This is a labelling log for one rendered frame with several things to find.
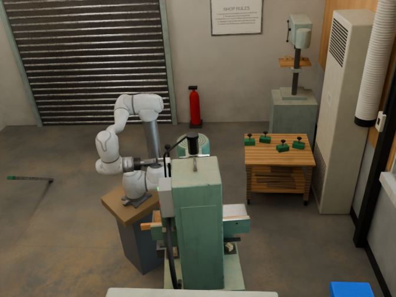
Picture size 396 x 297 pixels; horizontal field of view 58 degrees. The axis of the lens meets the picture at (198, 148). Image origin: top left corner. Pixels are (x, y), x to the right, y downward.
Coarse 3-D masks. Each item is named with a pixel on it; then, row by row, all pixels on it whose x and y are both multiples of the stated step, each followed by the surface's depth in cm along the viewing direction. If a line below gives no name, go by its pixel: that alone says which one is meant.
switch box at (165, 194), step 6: (162, 180) 164; (168, 180) 163; (162, 186) 160; (168, 186) 160; (162, 192) 158; (168, 192) 158; (162, 198) 160; (168, 198) 160; (162, 204) 162; (168, 204) 162; (162, 210) 163; (168, 210) 164; (162, 216) 165; (168, 216) 165
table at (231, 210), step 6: (228, 204) 234; (234, 204) 233; (240, 204) 233; (156, 210) 233; (228, 210) 229; (234, 210) 229; (240, 210) 228; (228, 228) 217; (234, 228) 217; (240, 228) 217; (246, 228) 218; (156, 234) 216; (162, 234) 216; (228, 234) 219
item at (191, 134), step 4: (192, 132) 172; (196, 132) 172; (188, 136) 169; (192, 136) 168; (196, 136) 168; (188, 140) 169; (192, 140) 168; (196, 140) 169; (188, 144) 172; (192, 144) 170; (196, 144) 171; (188, 148) 173; (192, 148) 171; (196, 148) 172; (200, 148) 178; (188, 152) 175; (192, 152) 172; (196, 152) 173; (200, 152) 175
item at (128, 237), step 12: (120, 228) 295; (132, 228) 271; (132, 240) 284; (144, 240) 283; (156, 240) 293; (132, 252) 296; (144, 252) 289; (156, 252) 299; (144, 264) 294; (156, 264) 305
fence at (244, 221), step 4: (228, 220) 213; (232, 220) 214; (236, 220) 214; (240, 220) 214; (244, 220) 214; (248, 220) 214; (224, 224) 215; (228, 224) 215; (232, 224) 215; (236, 224) 215; (240, 224) 215; (244, 224) 216; (248, 224) 216; (152, 228) 213; (156, 228) 213; (160, 228) 213; (152, 232) 215; (156, 232) 215; (160, 232) 215
